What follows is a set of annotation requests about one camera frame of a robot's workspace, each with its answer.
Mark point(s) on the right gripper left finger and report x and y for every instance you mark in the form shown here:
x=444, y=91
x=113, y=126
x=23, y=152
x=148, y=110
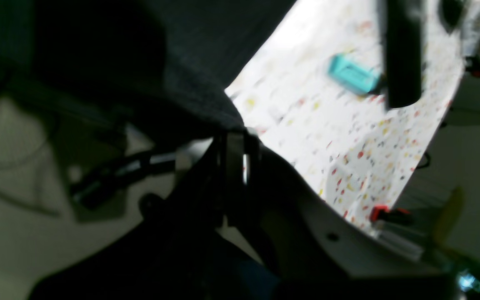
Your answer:
x=164, y=256

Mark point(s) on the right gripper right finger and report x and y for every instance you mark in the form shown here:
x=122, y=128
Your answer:
x=319, y=255

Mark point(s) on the black T-shirt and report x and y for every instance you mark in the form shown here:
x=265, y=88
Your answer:
x=162, y=65

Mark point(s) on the turquoise highlighter pen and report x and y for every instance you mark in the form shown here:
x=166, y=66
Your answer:
x=354, y=77

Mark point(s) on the red handled clamp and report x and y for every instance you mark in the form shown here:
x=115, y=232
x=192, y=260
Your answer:
x=393, y=215

